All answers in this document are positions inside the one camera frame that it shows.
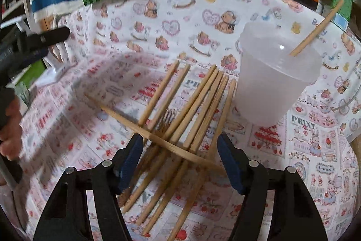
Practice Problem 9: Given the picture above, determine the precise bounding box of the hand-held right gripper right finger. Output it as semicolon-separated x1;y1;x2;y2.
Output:
217;133;329;241

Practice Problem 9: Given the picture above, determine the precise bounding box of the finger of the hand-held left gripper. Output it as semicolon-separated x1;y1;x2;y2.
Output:
11;26;71;51
0;47;49;78

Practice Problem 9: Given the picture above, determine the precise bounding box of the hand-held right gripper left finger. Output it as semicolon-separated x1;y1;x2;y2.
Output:
33;133;144;241

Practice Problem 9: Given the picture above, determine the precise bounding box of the group of wooden chopsticks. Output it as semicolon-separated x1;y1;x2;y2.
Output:
85;60;238;241

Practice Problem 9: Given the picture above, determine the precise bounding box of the translucent plastic cup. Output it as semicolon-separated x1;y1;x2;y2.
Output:
234;21;323;128

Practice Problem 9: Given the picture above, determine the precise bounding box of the wooden chopstick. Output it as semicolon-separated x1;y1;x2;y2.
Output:
289;0;345;57

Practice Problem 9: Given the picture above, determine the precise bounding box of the person's left hand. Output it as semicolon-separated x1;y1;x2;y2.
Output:
0;101;23;162

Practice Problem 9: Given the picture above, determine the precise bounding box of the red cake print cloth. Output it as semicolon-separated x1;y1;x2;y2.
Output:
0;52;359;241

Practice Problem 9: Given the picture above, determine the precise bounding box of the white bear print cloth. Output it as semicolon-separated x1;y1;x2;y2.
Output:
56;0;361;145

